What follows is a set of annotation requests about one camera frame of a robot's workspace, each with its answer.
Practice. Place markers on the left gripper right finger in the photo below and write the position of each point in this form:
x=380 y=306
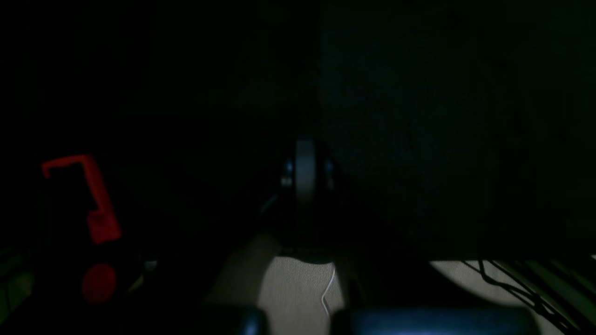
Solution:
x=390 y=289

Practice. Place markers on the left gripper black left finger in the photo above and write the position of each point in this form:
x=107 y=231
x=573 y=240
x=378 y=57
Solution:
x=193 y=229

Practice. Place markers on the orange black clamp left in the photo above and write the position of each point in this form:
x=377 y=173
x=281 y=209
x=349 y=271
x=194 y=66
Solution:
x=84 y=229

